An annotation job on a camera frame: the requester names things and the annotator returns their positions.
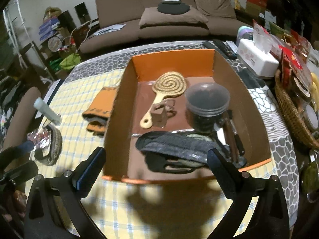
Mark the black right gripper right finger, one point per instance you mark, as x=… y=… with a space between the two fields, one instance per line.
x=226 y=174

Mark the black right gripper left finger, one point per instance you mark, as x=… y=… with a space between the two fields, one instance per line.
x=88 y=171

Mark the black patterned headband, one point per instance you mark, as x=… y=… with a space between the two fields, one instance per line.
x=55 y=147

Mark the bag of colourful hair ties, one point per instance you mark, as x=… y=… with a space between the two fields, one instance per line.
x=40 y=137

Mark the orange cloth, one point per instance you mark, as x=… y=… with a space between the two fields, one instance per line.
x=99 y=111

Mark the pale green tube bottle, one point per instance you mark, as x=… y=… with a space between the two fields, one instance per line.
x=46 y=111

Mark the cream spiral hair brush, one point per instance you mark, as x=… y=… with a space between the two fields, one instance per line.
x=169 y=85

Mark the yellow checked tablecloth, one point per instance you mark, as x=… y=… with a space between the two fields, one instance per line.
x=121 y=210

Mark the grey knitted pouch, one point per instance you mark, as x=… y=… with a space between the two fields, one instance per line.
x=173 y=153

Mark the brown chair back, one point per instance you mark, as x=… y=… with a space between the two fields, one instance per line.
x=18 y=128

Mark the wicker basket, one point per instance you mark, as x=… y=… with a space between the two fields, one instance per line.
x=291 y=116

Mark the green bag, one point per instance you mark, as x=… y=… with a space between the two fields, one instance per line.
x=70 y=62

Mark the white tissue box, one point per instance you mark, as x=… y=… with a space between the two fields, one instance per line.
x=262 y=64

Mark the black remote control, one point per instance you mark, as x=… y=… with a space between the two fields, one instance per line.
x=225 y=49

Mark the brown sofa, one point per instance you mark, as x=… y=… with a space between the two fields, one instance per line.
x=222 y=22

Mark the brown cushion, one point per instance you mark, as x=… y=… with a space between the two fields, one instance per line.
x=152 y=17

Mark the brown leather keychain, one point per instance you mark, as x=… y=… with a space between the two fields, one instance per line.
x=161 y=112

